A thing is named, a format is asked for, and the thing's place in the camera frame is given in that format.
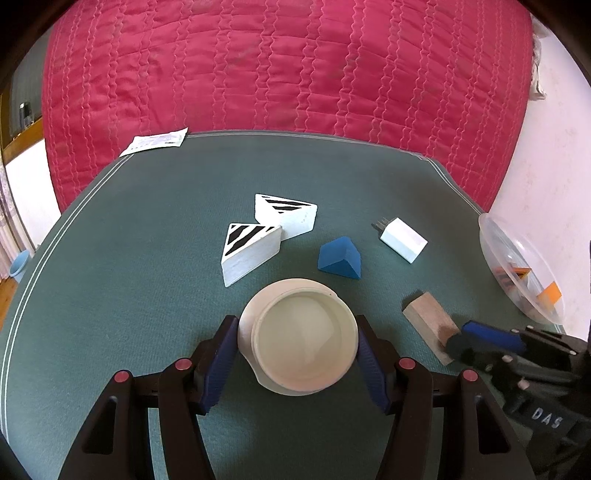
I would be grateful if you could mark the blue plastic basin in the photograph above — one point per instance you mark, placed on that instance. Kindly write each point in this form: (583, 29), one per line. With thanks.
(21, 267)

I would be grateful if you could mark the wooden ledge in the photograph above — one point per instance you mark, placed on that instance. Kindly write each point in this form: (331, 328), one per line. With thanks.
(23, 136)

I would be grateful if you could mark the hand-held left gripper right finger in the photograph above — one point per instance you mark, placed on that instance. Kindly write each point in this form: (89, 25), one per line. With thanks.
(374, 364)

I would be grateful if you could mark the red quilted blanket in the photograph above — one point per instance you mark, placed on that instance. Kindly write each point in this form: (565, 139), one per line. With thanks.
(286, 64)

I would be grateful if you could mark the clear plastic bowl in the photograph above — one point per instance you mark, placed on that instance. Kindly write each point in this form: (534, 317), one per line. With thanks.
(508, 249)

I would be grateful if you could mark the white paper sheet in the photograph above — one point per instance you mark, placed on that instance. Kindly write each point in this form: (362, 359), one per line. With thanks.
(154, 141)

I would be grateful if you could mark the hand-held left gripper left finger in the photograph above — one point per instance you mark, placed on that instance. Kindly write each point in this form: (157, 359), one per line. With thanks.
(217, 360)

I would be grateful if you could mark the blue wedge block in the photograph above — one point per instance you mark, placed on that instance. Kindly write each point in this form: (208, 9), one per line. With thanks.
(339, 258)

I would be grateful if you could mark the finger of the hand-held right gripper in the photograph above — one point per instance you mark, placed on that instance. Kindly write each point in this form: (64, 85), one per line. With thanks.
(466, 348)
(489, 334)

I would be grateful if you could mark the brown wooden block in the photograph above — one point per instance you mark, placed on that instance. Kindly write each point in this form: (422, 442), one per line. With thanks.
(427, 314)

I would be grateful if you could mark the orange striped wedge block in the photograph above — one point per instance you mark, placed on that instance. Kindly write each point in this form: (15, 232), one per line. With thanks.
(550, 293)
(515, 274)

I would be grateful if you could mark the white striped wedge block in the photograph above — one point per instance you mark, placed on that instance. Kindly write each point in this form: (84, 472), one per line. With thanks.
(291, 217)
(251, 251)

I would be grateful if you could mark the white usb charger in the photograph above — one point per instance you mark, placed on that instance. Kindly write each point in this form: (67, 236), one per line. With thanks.
(404, 240)

